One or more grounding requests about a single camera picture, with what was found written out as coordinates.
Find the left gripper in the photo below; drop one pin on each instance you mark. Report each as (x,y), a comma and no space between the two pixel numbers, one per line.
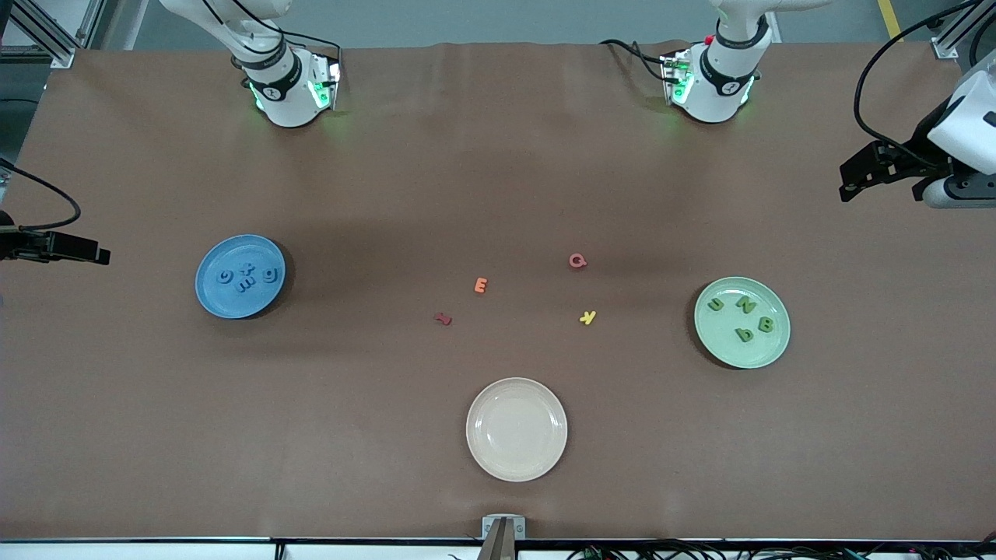
(915,147)

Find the blue capital letter G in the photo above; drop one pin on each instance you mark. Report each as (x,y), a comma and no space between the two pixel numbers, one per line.
(226,276)

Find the blue letter m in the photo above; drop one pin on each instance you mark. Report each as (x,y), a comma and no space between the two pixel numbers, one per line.
(244,285)

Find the green letter N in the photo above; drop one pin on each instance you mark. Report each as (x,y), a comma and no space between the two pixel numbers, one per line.
(745,304)

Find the green capital letter B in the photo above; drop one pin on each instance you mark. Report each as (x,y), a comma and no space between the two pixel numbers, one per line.
(766,324)

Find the blue lowercase letter g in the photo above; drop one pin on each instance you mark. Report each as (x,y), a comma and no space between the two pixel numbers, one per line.
(271,274)

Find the green letter u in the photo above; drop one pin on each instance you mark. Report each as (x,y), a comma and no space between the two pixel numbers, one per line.
(715,304)

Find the green lowercase letter b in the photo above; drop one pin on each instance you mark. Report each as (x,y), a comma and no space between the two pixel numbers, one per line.
(745,334)

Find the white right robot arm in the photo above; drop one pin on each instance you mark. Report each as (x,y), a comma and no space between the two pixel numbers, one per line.
(288,93)

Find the blue plate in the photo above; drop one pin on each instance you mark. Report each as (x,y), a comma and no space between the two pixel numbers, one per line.
(233,303)

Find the green plate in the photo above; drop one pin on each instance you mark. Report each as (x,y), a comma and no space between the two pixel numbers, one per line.
(727,346)

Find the pink letter Q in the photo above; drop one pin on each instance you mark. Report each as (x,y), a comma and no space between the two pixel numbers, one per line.
(576,260)

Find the brown table cover sheet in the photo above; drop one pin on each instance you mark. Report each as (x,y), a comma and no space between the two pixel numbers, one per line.
(498,155)

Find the red letter I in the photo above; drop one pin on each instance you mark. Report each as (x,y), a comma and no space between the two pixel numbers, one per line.
(443,318)

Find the beige plate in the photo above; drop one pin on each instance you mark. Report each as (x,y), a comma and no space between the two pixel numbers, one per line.
(516,429)

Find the aluminium frame profile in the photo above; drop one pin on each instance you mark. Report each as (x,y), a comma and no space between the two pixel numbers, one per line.
(943,48)
(58,54)

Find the white table edge rail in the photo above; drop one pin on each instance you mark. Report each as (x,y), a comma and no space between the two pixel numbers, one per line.
(156,552)

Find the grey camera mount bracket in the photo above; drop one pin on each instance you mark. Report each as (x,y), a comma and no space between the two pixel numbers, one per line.
(503,529)

